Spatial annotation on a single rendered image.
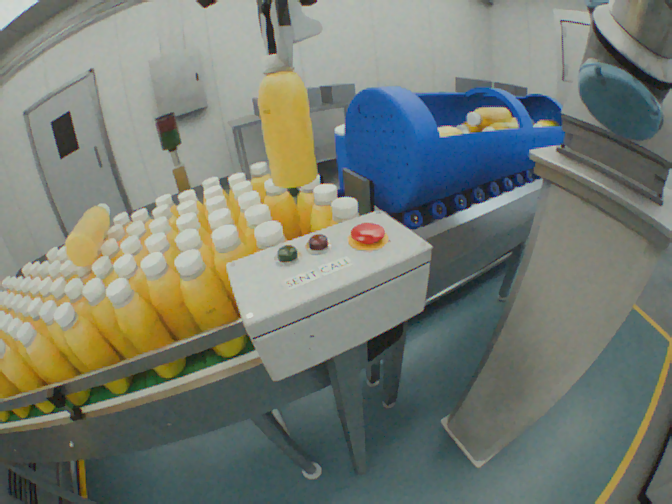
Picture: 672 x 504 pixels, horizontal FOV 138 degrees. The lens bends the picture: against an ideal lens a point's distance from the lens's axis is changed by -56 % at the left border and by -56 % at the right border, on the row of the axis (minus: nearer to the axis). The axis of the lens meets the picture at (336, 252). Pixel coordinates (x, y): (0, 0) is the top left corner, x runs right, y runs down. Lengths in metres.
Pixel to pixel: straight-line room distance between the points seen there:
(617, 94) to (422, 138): 0.35
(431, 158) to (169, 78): 3.36
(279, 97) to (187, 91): 3.28
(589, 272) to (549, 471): 1.10
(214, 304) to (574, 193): 0.58
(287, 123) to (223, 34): 3.60
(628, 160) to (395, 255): 0.46
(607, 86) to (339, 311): 0.37
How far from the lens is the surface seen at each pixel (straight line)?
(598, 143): 0.59
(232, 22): 3.98
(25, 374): 0.67
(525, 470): 1.45
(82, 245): 0.55
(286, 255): 0.29
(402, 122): 0.54
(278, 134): 0.37
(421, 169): 0.54
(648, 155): 0.57
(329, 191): 0.47
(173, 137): 0.85
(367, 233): 0.30
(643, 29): 0.33
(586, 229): 0.54
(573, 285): 0.59
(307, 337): 0.28
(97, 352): 0.51
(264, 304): 0.26
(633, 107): 0.36
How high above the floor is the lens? 1.27
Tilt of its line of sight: 36 degrees down
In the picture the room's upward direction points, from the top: 7 degrees counter-clockwise
